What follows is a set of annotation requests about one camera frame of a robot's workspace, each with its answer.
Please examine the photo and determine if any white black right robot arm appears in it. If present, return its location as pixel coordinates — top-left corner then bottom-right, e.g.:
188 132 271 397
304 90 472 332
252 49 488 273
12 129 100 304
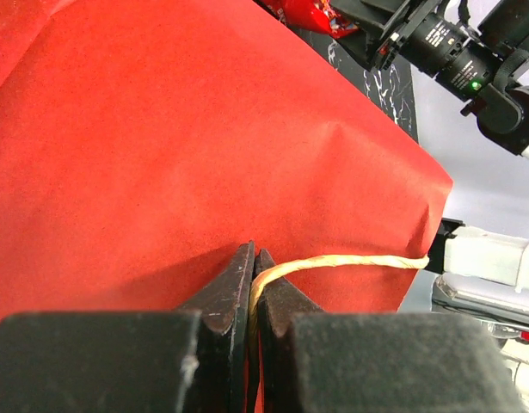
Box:
331 1 529 291

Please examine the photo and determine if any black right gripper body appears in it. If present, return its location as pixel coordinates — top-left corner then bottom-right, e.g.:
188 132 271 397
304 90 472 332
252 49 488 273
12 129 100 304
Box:
332 0 529 155

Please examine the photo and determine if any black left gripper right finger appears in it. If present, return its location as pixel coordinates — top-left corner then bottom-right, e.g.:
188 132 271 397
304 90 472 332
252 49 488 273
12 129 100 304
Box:
254 248 526 413

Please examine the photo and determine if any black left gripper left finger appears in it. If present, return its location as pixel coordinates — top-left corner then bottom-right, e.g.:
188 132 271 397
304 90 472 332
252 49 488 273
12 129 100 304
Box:
0 242 255 412

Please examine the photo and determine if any red snack packet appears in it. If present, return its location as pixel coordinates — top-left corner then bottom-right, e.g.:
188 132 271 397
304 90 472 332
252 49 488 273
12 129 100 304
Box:
260 0 359 39

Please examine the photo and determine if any red brown paper bag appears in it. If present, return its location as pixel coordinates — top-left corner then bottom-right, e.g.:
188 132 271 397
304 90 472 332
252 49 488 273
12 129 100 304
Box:
0 1 452 322

